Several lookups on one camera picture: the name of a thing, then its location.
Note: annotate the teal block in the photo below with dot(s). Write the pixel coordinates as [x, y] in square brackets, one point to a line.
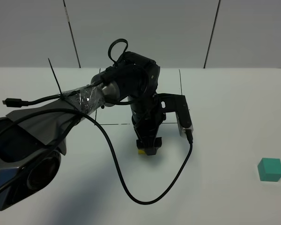
[269, 169]

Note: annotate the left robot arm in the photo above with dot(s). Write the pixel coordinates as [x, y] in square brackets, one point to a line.
[33, 139]

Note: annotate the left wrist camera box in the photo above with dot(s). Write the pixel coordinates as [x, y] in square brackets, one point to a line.
[177, 104]

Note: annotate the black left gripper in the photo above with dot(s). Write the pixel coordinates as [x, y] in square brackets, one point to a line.
[146, 119]

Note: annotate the black cable tie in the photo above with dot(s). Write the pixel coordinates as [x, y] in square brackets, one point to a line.
[57, 82]

